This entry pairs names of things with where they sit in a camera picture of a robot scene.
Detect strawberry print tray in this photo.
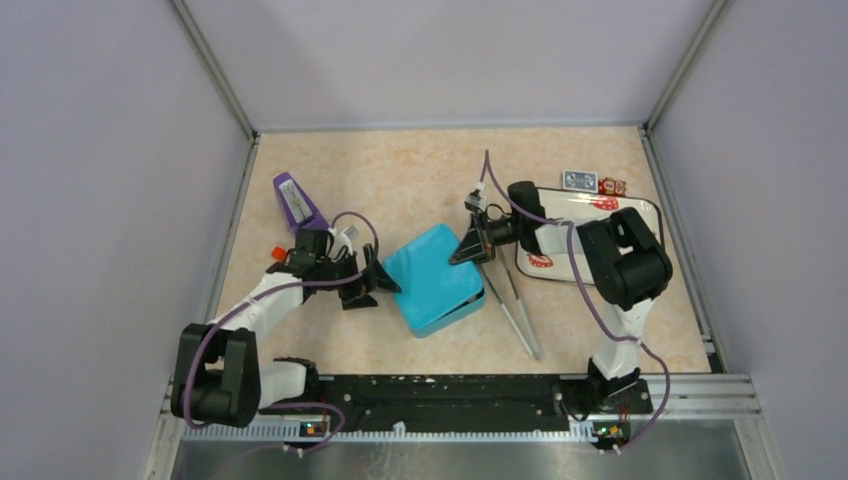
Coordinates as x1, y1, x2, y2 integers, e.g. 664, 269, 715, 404
515, 187, 665, 283

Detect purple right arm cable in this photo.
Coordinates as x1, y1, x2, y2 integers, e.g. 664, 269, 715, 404
480, 149, 673, 455

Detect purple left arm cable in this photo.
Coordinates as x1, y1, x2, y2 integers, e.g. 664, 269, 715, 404
182, 210, 380, 457

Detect metal tongs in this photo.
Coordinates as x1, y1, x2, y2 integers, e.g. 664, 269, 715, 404
480, 249, 542, 362

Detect metal frame rail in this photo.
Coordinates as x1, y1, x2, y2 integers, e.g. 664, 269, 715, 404
143, 374, 787, 479

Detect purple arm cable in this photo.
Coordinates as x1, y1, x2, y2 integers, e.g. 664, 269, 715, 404
182, 210, 380, 457
480, 149, 673, 455

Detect teal box lid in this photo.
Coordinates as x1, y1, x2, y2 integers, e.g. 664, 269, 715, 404
383, 223, 486, 323

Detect purple box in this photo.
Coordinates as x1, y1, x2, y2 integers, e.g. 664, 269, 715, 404
273, 172, 329, 234

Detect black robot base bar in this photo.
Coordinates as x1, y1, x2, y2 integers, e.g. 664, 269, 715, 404
260, 374, 654, 435

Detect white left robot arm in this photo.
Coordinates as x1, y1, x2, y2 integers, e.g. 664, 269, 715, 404
170, 228, 379, 429

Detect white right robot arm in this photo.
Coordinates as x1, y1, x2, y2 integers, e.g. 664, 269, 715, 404
376, 181, 673, 412

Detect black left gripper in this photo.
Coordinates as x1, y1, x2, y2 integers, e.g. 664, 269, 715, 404
316, 243, 400, 309

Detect small orange cube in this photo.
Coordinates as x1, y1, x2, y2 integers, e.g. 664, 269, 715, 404
271, 246, 287, 262

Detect teal chocolate box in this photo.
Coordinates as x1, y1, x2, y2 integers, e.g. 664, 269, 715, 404
404, 288, 486, 338

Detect red dice block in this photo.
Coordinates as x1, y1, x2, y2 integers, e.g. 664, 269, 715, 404
598, 177, 627, 197

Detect blue playing card deck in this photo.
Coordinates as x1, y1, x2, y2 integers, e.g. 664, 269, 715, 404
562, 170, 599, 194

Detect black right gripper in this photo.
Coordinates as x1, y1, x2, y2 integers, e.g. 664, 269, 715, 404
450, 209, 524, 267

